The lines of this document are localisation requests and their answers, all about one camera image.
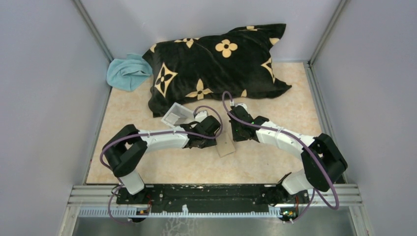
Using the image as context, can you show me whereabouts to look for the aluminium frame rail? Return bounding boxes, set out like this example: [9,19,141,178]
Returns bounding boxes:
[67,184,363,220]

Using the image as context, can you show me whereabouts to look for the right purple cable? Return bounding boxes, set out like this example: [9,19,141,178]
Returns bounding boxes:
[222,91,340,223]

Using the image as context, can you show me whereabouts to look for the black floral pillow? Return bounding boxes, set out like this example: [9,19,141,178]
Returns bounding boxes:
[143,23,291,118]

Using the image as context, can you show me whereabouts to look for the beige card holder wallet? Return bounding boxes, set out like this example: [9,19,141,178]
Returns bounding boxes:
[215,132,236,158]

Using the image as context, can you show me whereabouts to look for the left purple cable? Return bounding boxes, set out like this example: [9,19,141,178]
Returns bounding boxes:
[99,105,224,225]

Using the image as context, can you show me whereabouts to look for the light blue cloth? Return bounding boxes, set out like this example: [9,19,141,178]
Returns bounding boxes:
[106,54,153,92]

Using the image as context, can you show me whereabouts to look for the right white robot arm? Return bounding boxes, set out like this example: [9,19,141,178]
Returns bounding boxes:
[228,103,348,203]

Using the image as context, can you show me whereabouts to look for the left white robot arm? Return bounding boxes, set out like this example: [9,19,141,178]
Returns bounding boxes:
[100,116,223,204]

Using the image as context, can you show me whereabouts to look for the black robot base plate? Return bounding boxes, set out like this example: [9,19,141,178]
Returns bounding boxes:
[116,184,309,213]

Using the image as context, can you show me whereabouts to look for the purple cable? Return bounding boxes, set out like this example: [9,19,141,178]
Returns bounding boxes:
[222,91,340,223]
[99,105,224,225]

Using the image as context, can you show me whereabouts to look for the white plastic card box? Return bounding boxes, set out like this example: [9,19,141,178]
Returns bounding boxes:
[161,103,195,128]

